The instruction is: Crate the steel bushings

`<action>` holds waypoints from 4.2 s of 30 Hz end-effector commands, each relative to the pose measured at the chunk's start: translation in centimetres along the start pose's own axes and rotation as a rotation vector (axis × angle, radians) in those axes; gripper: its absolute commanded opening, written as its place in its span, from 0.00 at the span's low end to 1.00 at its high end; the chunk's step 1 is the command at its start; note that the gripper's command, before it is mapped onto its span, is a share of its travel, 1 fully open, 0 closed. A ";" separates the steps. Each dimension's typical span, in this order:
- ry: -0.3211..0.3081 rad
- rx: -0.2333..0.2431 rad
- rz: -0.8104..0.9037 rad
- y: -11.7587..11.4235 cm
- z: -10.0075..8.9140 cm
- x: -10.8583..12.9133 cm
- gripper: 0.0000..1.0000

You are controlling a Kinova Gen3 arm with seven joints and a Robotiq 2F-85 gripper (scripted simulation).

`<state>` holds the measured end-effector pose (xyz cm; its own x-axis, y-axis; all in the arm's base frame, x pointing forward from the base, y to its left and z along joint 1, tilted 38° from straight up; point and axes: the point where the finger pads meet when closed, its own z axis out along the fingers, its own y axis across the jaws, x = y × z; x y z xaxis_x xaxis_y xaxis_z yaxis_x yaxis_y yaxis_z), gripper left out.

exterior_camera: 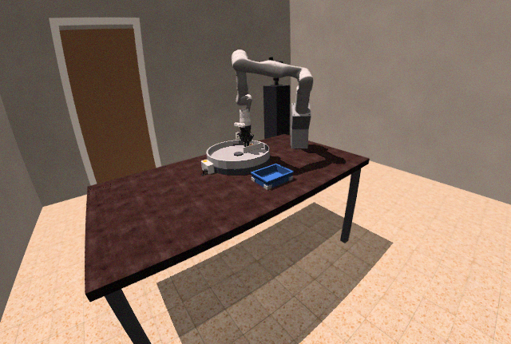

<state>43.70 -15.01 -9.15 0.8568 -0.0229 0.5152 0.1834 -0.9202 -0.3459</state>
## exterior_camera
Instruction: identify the blue open crate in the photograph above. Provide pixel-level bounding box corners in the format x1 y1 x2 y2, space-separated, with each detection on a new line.
251 164 293 190

